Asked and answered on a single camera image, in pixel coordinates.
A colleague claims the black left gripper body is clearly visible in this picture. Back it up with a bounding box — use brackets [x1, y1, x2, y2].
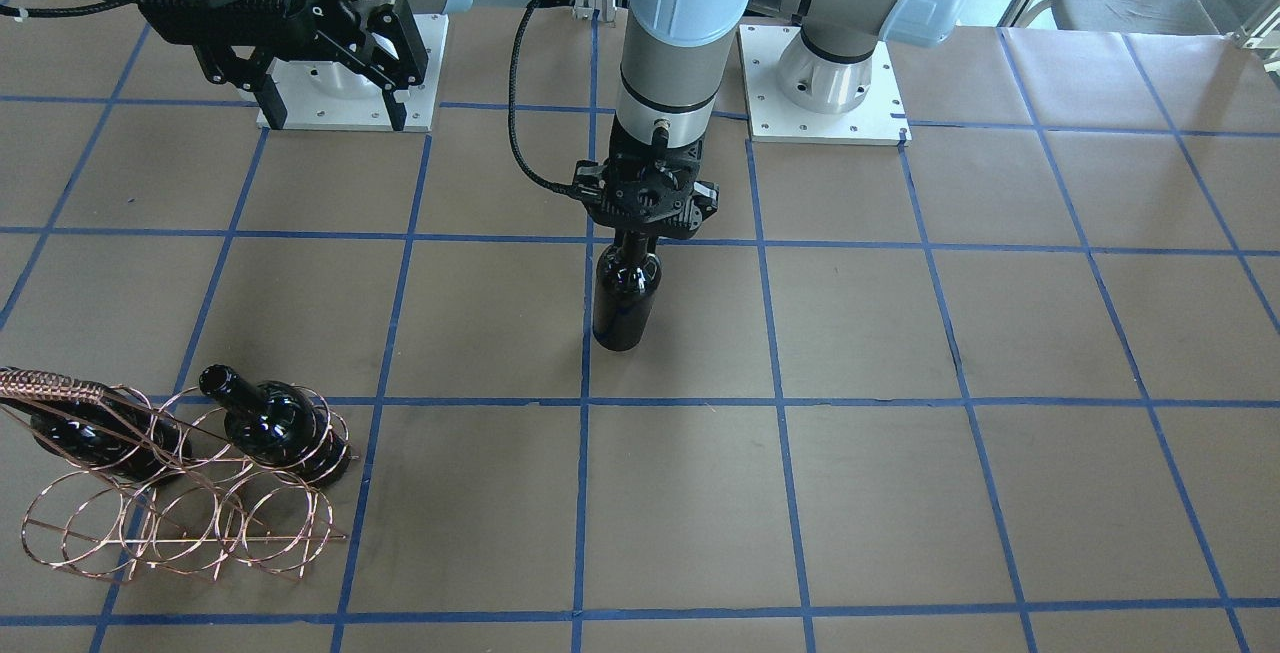
[573, 138, 719, 239]

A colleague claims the dark wine bottle being moved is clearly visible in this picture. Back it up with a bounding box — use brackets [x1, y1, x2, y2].
[591, 230, 662, 351]

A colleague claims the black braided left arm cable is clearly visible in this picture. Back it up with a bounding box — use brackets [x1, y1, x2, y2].
[507, 0, 605, 198]

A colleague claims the dark wine bottle in basket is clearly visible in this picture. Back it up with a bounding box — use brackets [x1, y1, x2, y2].
[198, 364, 349, 488]

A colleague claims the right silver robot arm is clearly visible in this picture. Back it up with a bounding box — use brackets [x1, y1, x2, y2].
[140, 0, 474, 133]

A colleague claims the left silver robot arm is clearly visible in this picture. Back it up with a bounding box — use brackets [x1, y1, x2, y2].
[572, 0, 965, 248]

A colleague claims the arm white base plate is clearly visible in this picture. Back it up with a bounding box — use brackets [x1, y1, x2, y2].
[270, 14, 451, 133]
[739, 24, 913, 146]

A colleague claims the copper wire wine basket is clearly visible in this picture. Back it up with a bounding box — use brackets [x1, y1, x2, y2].
[3, 367, 355, 585]

